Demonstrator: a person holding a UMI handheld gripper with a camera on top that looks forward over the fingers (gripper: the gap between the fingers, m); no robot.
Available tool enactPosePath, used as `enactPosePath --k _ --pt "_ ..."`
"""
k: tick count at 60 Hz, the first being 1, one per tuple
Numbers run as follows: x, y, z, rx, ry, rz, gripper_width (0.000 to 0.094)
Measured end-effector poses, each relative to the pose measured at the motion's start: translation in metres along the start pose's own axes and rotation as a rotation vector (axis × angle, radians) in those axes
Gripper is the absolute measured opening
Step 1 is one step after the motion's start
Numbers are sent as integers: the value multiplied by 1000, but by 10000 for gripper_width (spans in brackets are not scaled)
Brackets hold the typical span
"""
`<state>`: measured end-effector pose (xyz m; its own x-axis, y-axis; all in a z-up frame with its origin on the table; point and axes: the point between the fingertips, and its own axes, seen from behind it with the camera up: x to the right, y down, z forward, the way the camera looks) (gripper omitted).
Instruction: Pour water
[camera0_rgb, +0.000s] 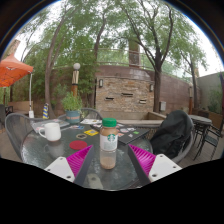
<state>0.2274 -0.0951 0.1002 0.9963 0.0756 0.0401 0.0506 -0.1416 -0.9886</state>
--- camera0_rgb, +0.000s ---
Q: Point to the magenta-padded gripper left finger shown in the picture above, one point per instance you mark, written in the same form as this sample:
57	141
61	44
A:
60	168

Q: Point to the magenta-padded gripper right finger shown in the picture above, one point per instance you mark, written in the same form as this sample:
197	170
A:
163	166

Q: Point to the green-capped coffee drink bottle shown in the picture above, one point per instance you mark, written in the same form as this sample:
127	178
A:
108	143

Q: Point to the flat round red coaster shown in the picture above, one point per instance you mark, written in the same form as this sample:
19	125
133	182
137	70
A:
78	145

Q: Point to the black jacket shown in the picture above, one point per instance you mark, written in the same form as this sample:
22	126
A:
173	133

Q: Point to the white ceramic mug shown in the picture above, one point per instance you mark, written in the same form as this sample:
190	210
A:
52	131

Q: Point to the black laptop with stickers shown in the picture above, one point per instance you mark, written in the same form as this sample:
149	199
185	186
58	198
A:
133	135

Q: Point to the blue sticker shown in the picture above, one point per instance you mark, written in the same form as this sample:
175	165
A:
76	127

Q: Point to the grey laptop with stickers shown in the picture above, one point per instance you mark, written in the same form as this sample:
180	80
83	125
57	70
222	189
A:
43	125

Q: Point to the yellow card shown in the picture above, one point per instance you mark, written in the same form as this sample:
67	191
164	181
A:
91	132

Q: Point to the white sticker sheet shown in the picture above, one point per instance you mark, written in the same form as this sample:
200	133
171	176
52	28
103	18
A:
90	121

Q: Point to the black metal patio chair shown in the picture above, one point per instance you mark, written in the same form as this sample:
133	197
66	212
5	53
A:
213	137

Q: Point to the blue yellow striped cone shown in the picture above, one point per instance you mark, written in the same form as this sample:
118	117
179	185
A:
45	111

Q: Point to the round dark patio table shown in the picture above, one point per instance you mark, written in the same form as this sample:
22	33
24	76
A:
200	119

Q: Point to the potted green plant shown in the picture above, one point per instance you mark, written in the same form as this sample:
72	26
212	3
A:
72	106

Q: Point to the dark-trunked tree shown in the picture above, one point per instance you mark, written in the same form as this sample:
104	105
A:
157	90

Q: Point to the leaning grey-trunked tree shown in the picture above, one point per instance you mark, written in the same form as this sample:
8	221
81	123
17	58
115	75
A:
49	83

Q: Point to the orange patio umbrella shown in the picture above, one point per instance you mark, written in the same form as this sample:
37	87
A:
13	71

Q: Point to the wall lantern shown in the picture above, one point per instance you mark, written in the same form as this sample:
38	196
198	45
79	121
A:
151	87
101	83

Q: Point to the globe-topped lamp post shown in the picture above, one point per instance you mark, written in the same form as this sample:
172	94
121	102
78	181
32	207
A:
75	78

